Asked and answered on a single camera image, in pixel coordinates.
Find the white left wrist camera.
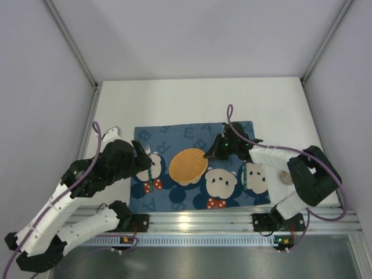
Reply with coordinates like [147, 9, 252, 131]
[102, 126, 121, 144]

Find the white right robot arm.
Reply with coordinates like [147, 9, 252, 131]
[204, 122, 342, 230]

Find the metal spoon patterned handle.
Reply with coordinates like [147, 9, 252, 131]
[242, 162, 247, 191]

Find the metal fork patterned handle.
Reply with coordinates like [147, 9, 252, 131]
[144, 145, 153, 192]

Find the aluminium frame post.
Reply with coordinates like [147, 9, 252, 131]
[301, 0, 357, 84]
[41, 0, 98, 88]

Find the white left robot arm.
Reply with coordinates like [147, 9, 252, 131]
[5, 139, 152, 273]

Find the slotted grey cable duct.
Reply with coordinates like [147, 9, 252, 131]
[83, 235, 293, 247]

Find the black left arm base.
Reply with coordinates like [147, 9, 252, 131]
[120, 213, 150, 233]

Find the left aluminium frame post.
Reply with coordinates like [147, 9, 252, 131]
[41, 0, 98, 88]

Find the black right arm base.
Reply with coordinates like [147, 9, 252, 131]
[252, 206, 305, 234]

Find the right aluminium frame post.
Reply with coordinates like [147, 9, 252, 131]
[301, 0, 357, 84]

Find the small clear glass cup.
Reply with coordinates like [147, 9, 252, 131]
[280, 171, 293, 185]

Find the round wooden plate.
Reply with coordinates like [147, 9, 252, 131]
[169, 148, 209, 185]

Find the aluminium mounting rail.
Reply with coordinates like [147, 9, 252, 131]
[63, 205, 363, 233]

